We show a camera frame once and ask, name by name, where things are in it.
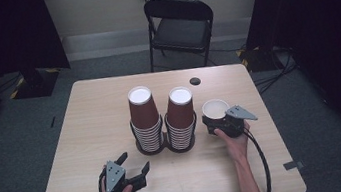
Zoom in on stack of brown paper cups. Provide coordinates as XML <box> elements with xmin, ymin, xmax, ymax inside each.
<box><xmin>125</xmin><ymin>83</ymin><xmax>167</xmax><ymax>155</ymax></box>
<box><xmin>161</xmin><ymin>85</ymin><xmax>201</xmax><ymax>152</ymax></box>

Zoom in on round table cable hole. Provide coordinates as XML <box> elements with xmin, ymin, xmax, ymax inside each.
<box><xmin>188</xmin><ymin>76</ymin><xmax>202</xmax><ymax>87</ymax></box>

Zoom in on black wire cup holder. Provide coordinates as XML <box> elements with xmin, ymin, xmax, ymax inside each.
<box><xmin>161</xmin><ymin>109</ymin><xmax>202</xmax><ymax>155</ymax></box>
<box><xmin>128</xmin><ymin>113</ymin><xmax>169</xmax><ymax>159</ymax></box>

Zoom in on black floor cables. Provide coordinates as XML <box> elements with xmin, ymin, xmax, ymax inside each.
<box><xmin>249</xmin><ymin>42</ymin><xmax>302</xmax><ymax>95</ymax></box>

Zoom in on single brown paper cup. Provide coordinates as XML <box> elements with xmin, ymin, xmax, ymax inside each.
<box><xmin>201</xmin><ymin>97</ymin><xmax>233</xmax><ymax>129</ymax></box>

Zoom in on black folding chair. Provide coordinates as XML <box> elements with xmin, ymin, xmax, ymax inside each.
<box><xmin>140</xmin><ymin>0</ymin><xmax>222</xmax><ymax>75</ymax></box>

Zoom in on person's right hand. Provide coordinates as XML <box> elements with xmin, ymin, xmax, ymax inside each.
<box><xmin>212</xmin><ymin>120</ymin><xmax>257</xmax><ymax>168</ymax></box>

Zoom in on grey tape strip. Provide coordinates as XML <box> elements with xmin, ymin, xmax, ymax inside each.
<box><xmin>282</xmin><ymin>159</ymin><xmax>305</xmax><ymax>172</ymax></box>

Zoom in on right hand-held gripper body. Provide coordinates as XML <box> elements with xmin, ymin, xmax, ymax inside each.
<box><xmin>214</xmin><ymin>102</ymin><xmax>261</xmax><ymax>141</ymax></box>

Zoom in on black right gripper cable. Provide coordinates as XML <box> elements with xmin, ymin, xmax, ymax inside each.
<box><xmin>243</xmin><ymin>127</ymin><xmax>274</xmax><ymax>192</ymax></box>

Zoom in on black stand base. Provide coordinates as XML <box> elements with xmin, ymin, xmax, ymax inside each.
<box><xmin>7</xmin><ymin>64</ymin><xmax>63</xmax><ymax>102</ymax></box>
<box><xmin>236</xmin><ymin>44</ymin><xmax>277</xmax><ymax>75</ymax></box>

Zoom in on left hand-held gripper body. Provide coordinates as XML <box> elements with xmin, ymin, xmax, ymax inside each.
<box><xmin>100</xmin><ymin>155</ymin><xmax>150</xmax><ymax>192</ymax></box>

